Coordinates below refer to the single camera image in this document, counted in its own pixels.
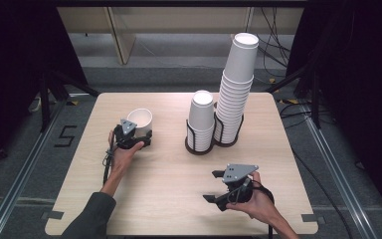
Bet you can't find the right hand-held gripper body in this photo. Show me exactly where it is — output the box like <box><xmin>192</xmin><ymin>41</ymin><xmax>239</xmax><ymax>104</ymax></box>
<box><xmin>216</xmin><ymin>163</ymin><xmax>260</xmax><ymax>212</ymax></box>

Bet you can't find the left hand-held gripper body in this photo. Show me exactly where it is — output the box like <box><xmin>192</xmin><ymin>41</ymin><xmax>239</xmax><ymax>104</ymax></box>
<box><xmin>113</xmin><ymin>118</ymin><xmax>153</xmax><ymax>151</ymax></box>

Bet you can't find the single white paper cup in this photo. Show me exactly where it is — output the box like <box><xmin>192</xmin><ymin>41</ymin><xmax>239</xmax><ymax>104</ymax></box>
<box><xmin>126</xmin><ymin>108</ymin><xmax>154</xmax><ymax>138</ymax></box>

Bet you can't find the black wire cup holder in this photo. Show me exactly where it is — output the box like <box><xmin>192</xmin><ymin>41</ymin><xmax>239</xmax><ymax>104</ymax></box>
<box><xmin>213</xmin><ymin>112</ymin><xmax>246</xmax><ymax>148</ymax></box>
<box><xmin>184</xmin><ymin>119</ymin><xmax>217</xmax><ymax>156</ymax></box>

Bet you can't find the short stack of white cups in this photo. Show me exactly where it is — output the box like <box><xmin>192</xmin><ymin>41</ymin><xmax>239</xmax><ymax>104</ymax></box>
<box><xmin>186</xmin><ymin>90</ymin><xmax>217</xmax><ymax>153</ymax></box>

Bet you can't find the tall stack of white cups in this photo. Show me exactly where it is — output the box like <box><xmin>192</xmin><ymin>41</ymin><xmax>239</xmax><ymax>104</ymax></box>
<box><xmin>213</xmin><ymin>32</ymin><xmax>260</xmax><ymax>144</ymax></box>

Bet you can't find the person's left hand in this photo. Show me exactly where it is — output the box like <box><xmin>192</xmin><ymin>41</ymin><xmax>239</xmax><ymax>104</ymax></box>
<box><xmin>107</xmin><ymin>129</ymin><xmax>146</xmax><ymax>175</ymax></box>

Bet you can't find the person's right hand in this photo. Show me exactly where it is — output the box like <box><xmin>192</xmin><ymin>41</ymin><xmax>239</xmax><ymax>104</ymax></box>
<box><xmin>226</xmin><ymin>171</ymin><xmax>277</xmax><ymax>228</ymax></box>

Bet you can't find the black tape floor mark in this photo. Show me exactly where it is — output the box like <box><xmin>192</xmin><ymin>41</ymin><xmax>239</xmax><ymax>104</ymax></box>
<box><xmin>53</xmin><ymin>124</ymin><xmax>78</xmax><ymax>148</ymax></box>

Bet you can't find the black tape piece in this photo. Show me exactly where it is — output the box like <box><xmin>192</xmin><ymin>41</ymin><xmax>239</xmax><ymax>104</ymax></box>
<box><xmin>41</xmin><ymin>210</ymin><xmax>65</xmax><ymax>221</ymax></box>
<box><xmin>300</xmin><ymin>213</ymin><xmax>326</xmax><ymax>224</ymax></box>

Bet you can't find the black metal stand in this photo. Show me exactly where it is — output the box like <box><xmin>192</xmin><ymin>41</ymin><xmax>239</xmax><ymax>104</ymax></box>
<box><xmin>265</xmin><ymin>63</ymin><xmax>322</xmax><ymax>129</ymax></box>
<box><xmin>39</xmin><ymin>69</ymin><xmax>100</xmax><ymax>133</ymax></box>

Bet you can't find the beige wooden shelf unit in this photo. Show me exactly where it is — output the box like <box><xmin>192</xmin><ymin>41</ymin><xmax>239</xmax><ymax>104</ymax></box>
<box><xmin>57</xmin><ymin>7</ymin><xmax>304</xmax><ymax>66</ymax></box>

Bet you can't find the dark curtain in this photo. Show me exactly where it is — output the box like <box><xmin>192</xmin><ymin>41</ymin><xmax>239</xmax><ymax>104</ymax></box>
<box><xmin>285</xmin><ymin>0</ymin><xmax>382</xmax><ymax>227</ymax></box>
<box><xmin>0</xmin><ymin>0</ymin><xmax>89</xmax><ymax>173</ymax></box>

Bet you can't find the right hand-held gripper cable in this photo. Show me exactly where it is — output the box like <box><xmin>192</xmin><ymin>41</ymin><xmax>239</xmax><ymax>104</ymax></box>
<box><xmin>232</xmin><ymin>178</ymin><xmax>277</xmax><ymax>239</ymax></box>

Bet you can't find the hand-held gripper cable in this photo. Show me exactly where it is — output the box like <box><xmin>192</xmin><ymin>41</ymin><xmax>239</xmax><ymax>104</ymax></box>
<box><xmin>232</xmin><ymin>178</ymin><xmax>277</xmax><ymax>239</ymax></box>
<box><xmin>101</xmin><ymin>132</ymin><xmax>117</xmax><ymax>186</ymax></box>

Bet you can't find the left hand-held gripper cable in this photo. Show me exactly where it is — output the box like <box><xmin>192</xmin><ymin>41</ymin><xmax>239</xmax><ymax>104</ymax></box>
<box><xmin>101</xmin><ymin>132</ymin><xmax>117</xmax><ymax>186</ymax></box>

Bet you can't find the black floor cable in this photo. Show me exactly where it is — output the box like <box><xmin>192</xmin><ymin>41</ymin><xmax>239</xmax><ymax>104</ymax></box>
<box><xmin>280</xmin><ymin>103</ymin><xmax>354</xmax><ymax>239</ymax></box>

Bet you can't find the white cable coil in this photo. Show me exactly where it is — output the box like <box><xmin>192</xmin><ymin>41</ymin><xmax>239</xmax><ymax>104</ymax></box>
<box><xmin>29</xmin><ymin>95</ymin><xmax>44</xmax><ymax>113</ymax></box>

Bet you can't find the metal floor rail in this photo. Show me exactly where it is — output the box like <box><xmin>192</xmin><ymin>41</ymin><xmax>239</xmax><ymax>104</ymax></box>
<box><xmin>0</xmin><ymin>99</ymin><xmax>68</xmax><ymax>239</ymax></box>
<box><xmin>299</xmin><ymin>106</ymin><xmax>379</xmax><ymax>239</ymax></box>

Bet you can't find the bundle of black cables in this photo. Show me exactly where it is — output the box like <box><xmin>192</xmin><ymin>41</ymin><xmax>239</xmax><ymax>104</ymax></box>
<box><xmin>245</xmin><ymin>7</ymin><xmax>292</xmax><ymax>79</ymax></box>

